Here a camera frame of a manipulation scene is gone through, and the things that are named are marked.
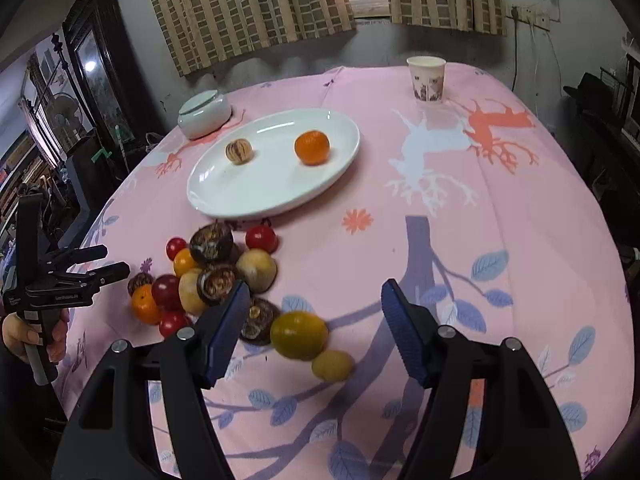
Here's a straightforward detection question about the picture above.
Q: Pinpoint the dark water chestnut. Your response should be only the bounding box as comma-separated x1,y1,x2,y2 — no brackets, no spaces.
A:
196,263,238,307
240,297,281,347
189,222,233,266
127,272,154,297

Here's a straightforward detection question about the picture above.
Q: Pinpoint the small orange mandarin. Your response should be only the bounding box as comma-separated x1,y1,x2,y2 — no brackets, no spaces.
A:
131,284,160,325

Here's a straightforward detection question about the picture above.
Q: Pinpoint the dark red plum back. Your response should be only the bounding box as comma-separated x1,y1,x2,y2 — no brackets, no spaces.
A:
152,274,182,311

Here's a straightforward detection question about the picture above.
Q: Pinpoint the orange-yellow tomato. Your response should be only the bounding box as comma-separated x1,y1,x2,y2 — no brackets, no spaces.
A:
172,247,200,278

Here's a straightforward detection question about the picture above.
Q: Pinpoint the tan potato-like fruit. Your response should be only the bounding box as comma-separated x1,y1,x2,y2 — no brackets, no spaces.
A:
179,268,208,316

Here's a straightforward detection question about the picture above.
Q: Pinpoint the tan round fruit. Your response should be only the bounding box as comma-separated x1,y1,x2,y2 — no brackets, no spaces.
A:
236,249,278,294

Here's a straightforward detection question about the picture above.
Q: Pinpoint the dark water chestnut front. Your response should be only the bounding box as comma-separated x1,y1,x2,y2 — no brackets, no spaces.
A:
240,297,281,347

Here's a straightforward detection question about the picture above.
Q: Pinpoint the striped pepino melon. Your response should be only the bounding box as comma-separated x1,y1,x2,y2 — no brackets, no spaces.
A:
224,138,254,166

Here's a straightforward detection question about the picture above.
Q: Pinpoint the small yellow-green lime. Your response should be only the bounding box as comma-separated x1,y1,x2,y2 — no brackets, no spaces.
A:
311,350,355,382

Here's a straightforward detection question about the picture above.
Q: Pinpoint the green-yellow citrus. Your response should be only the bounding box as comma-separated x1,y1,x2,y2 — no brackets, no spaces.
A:
270,311,329,361

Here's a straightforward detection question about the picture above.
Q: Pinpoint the large orange mandarin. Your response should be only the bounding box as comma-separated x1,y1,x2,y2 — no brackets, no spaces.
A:
294,130,331,166

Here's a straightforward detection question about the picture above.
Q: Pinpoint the person's left hand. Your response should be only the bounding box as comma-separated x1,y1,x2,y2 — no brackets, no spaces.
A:
2,309,70,363

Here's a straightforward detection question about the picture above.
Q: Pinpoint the dark water chestnut top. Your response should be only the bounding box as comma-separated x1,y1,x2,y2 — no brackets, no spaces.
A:
189,222,233,266

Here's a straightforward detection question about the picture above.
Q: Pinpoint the white oval plate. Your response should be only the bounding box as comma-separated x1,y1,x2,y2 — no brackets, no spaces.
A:
186,108,361,220

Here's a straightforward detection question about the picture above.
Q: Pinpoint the standing fan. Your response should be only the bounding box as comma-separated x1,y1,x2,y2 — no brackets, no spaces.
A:
46,92,85,136

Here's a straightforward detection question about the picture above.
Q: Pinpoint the dark wooden cabinet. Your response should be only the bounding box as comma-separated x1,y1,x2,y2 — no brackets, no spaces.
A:
62,0,163,171

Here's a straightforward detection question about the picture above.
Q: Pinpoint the red cherry tomato back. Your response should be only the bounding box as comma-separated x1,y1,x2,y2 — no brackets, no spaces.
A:
245,223,279,254

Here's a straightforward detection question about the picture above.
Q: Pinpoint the white lidded ceramic jar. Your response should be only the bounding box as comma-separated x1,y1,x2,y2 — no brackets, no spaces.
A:
177,90,232,141

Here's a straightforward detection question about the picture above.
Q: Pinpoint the pink floral tablecloth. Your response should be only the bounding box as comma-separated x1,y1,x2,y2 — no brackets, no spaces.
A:
86,63,634,479

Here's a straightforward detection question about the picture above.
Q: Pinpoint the left checkered curtain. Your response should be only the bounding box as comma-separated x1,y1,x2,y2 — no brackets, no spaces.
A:
151,0,355,77

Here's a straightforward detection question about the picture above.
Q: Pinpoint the patterned paper cup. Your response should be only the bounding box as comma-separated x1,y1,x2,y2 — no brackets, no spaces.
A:
407,55,446,103

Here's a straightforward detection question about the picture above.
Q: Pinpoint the wall power outlet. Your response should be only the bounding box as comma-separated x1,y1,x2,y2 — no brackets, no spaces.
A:
508,6,550,32

